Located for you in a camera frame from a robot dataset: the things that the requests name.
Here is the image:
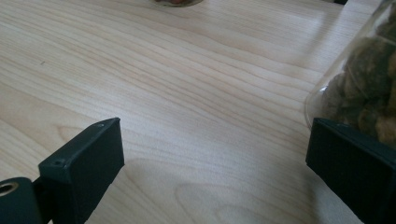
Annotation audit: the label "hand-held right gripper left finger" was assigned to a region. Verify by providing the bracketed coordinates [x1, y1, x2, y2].
[38, 117, 126, 224]

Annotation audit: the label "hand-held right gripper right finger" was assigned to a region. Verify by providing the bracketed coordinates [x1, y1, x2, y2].
[304, 117, 396, 224]

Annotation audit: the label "glass jar brown contents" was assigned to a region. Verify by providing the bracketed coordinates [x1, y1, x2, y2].
[304, 0, 396, 148]

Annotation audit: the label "tall glass jar red contents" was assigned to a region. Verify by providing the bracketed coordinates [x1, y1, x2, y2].
[148, 0, 205, 8]

